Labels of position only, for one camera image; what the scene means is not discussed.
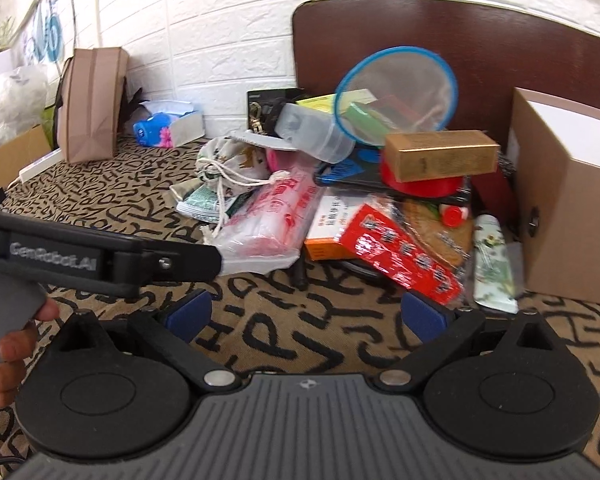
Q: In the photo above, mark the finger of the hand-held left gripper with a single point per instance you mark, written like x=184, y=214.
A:
x=185, y=261

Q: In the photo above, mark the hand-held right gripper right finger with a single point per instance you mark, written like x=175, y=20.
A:
x=420, y=312

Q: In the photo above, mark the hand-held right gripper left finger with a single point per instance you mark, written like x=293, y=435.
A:
x=192, y=316

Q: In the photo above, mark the brown cardboard storage box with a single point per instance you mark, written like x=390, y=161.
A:
x=570, y=210

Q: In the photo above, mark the clear plastic container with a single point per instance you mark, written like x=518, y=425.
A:
x=310, y=135

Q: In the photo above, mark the person's left hand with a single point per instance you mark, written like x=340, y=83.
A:
x=0, y=380

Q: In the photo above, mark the green patterned packet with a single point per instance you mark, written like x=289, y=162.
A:
x=200, y=202

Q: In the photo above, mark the red snack packet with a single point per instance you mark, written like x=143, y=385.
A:
x=400, y=255

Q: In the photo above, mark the floral printed tube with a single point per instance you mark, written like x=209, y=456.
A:
x=492, y=260

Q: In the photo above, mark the white power strip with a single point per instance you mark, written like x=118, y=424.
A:
x=40, y=165

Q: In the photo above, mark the printed clear plastic bag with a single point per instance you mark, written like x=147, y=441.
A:
x=270, y=225

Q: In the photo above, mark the red capped bottle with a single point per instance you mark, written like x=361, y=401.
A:
x=452, y=216

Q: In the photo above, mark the open cardboard box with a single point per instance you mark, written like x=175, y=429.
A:
x=10, y=160

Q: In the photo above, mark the orange white medicine box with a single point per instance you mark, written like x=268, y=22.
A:
x=330, y=230

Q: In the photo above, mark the red tape roll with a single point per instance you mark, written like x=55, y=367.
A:
x=420, y=188

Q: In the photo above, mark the blue pink tissue pack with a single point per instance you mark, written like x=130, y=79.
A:
x=152, y=132

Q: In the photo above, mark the blue tissue packet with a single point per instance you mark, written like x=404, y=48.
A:
x=187, y=127

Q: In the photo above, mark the pink plastic item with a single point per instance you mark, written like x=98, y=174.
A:
x=277, y=160

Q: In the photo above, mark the dark red box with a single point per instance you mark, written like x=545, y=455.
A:
x=495, y=195

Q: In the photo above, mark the brown paper bag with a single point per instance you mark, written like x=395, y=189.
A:
x=90, y=110

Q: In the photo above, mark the black notebook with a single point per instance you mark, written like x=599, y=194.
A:
x=355, y=177

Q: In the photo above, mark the small golden brown carton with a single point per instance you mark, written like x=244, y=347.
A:
x=440, y=155

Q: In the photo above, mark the white plastic bag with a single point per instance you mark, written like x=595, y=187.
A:
x=10, y=100

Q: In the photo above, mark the flat black box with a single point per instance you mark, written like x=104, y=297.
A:
x=265, y=96

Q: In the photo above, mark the blue rimmed net strainer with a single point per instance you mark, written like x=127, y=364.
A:
x=342, y=125

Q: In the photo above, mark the pale yellow box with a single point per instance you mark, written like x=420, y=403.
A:
x=320, y=102

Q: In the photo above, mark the potted plant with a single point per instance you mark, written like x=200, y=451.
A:
x=4, y=40

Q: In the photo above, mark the dark brown wooden headboard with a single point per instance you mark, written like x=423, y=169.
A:
x=480, y=35

